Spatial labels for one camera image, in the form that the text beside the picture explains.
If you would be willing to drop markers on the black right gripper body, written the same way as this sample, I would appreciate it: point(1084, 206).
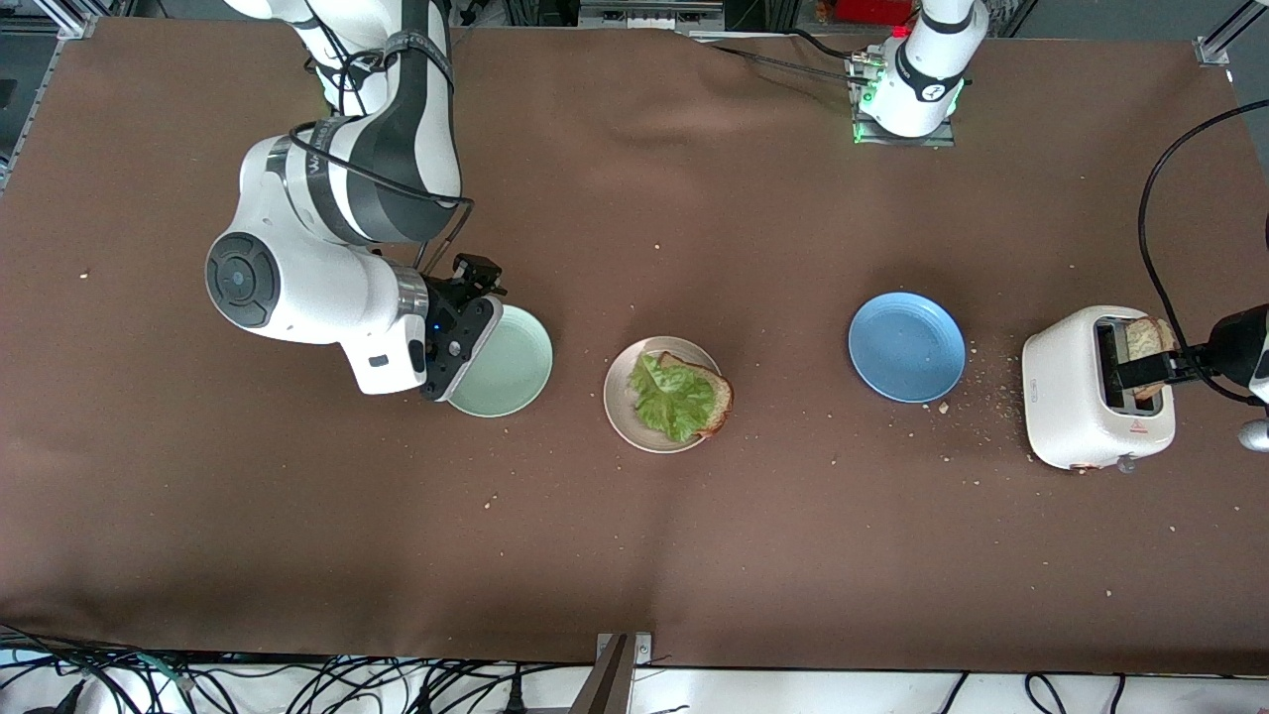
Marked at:
point(445, 300)

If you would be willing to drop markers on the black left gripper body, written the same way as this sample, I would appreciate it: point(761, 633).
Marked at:
point(1238, 345)

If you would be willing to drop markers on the brown crust bread slice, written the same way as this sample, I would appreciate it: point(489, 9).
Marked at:
point(724, 397)
point(1148, 339)

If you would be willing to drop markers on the green lettuce leaf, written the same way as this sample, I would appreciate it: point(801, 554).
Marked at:
point(674, 397)

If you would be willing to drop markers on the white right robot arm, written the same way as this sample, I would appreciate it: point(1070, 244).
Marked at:
point(297, 288)

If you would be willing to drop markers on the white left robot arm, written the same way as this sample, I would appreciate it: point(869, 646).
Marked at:
point(927, 59)

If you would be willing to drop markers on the pale green round plate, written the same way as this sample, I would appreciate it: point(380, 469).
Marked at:
point(516, 367)

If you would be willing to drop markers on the beige round plate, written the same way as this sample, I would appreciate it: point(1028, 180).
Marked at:
point(618, 397)

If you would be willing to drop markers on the blue round plate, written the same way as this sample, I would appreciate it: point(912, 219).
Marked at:
point(907, 347)

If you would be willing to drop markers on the white two-slot toaster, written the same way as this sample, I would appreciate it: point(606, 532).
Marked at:
point(1061, 397)

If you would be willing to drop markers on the brown table cloth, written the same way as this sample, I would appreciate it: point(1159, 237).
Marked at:
point(634, 545)

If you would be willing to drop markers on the grey power strip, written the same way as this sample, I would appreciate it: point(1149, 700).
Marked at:
point(649, 15)

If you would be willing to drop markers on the black power plug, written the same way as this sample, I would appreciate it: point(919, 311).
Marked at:
point(514, 694)

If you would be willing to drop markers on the red box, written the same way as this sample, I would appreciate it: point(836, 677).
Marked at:
point(872, 10)

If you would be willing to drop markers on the aluminium frame profile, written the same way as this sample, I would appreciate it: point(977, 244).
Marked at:
point(1214, 48)
point(74, 18)

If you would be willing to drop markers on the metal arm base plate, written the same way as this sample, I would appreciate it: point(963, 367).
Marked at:
point(942, 142)

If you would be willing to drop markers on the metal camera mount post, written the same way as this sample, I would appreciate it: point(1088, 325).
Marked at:
point(623, 650)

